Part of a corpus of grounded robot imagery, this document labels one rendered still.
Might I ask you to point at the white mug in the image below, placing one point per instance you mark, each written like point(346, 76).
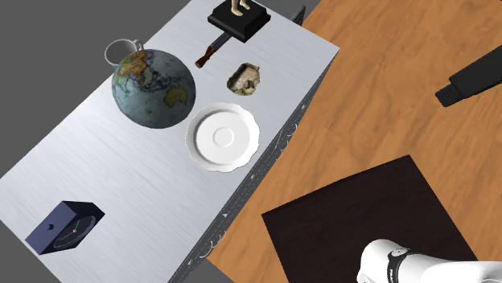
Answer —
point(110, 59)

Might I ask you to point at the beige figure on black base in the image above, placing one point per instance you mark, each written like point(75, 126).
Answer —
point(240, 22)

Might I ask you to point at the dark blue box clock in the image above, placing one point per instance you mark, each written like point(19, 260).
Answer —
point(47, 231)

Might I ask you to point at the world globe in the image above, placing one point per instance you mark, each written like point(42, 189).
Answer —
point(153, 90)

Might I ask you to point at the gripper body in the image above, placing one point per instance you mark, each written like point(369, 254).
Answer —
point(476, 76)

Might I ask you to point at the white scalloped plate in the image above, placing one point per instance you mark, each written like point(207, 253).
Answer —
point(223, 137)

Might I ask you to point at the beige stone-like lump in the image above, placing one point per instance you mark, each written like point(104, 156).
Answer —
point(244, 80)

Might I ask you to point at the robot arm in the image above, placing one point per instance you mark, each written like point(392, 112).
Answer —
point(376, 260)

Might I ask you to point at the silver-topped dark chest of drawers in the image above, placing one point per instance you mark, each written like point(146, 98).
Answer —
point(117, 176)

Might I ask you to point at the dark robot stand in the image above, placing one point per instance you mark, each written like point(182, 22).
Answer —
point(353, 207)

